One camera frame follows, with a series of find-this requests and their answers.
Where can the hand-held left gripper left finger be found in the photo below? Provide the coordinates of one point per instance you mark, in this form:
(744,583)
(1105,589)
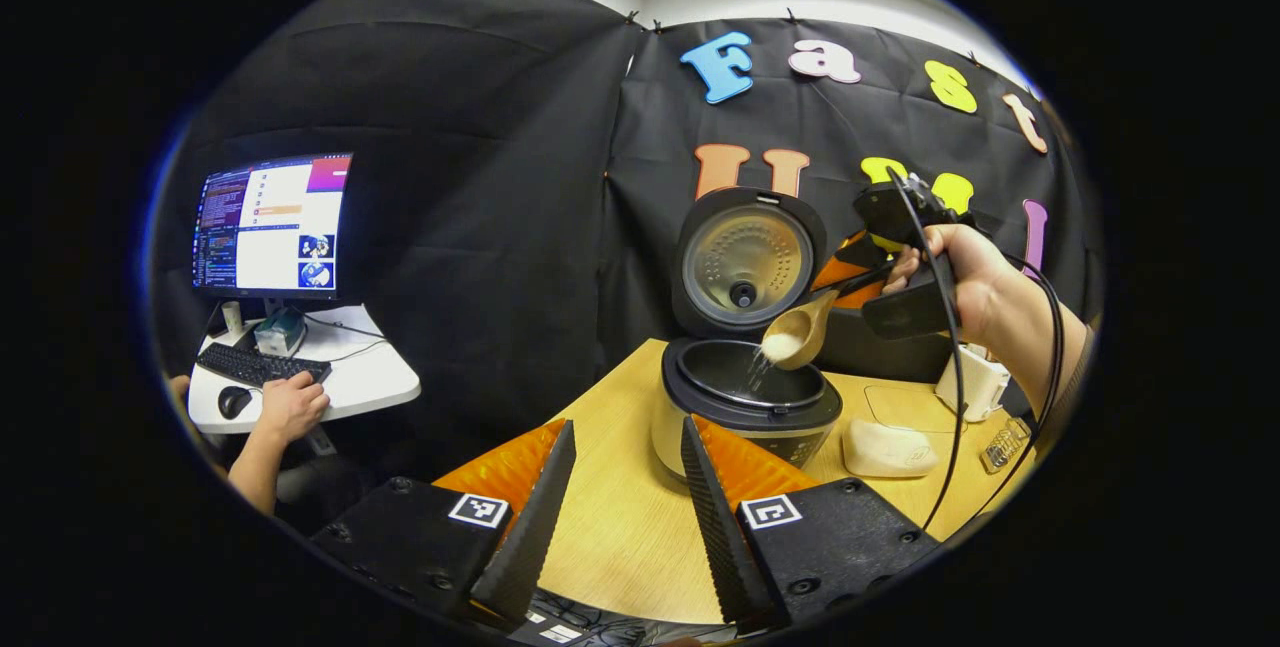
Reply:
(530,547)

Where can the clear plastic rice container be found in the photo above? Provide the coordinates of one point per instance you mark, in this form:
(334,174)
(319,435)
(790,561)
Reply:
(890,452)

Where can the black keyboard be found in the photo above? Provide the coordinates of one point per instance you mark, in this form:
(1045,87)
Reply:
(260,365)

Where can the small white cup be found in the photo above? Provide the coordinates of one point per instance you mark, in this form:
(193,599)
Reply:
(233,317)

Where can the wooden spoon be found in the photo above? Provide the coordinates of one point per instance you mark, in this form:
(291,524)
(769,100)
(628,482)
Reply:
(800,337)

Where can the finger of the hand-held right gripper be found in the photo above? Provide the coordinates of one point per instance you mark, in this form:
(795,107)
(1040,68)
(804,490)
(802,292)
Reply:
(850,282)
(860,249)

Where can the white toaster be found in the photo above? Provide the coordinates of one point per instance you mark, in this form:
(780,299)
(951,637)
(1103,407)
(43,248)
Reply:
(975,387)

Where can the computer monitor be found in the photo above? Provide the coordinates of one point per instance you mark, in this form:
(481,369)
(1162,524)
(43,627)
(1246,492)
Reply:
(270,227)

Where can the small teal box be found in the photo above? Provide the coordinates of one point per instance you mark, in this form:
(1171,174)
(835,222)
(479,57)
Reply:
(280,335)

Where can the black computer mouse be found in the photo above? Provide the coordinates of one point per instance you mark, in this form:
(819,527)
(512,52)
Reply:
(235,402)

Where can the dark grey rice cooker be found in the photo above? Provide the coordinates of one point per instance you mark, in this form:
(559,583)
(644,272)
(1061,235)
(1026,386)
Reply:
(745,262)

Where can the black backdrop cloth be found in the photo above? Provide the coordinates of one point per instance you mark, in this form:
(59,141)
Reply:
(450,177)

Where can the white side desk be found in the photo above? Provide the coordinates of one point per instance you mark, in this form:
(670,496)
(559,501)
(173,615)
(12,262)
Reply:
(370,387)

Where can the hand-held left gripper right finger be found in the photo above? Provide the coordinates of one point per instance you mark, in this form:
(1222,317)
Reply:
(715,537)

